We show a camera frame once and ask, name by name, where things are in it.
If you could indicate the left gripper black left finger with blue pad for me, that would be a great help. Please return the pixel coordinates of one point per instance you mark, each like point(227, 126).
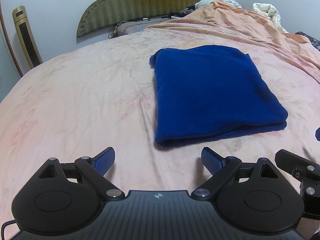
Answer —
point(81, 180)

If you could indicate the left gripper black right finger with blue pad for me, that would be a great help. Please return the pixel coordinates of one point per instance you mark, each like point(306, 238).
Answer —
point(233, 179)

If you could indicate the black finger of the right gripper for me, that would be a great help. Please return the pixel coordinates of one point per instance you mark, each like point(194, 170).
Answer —
point(307, 173)

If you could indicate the blue knit sweater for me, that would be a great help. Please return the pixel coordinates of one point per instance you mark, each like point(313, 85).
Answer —
point(211, 93)

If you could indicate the dark clothes pile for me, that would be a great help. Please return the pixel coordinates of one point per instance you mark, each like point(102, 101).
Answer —
point(186, 11)

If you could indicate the orange blanket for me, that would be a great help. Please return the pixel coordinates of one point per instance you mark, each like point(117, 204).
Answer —
point(250, 22)

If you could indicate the dark patterned cloth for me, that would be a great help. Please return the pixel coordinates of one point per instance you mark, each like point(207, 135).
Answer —
point(315, 42)

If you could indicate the patterned brown pillow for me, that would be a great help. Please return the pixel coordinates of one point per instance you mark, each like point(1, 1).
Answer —
point(129, 27)

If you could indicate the gold tower fan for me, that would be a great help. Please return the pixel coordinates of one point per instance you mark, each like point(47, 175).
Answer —
point(26, 37)

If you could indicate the cream fluffy blanket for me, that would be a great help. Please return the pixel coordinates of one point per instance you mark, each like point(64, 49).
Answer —
point(269, 11)

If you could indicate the green upholstered headboard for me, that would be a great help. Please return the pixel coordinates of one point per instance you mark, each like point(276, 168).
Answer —
point(103, 13)

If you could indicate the wooden door frame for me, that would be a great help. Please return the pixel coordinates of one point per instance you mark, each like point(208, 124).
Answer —
point(9, 47)

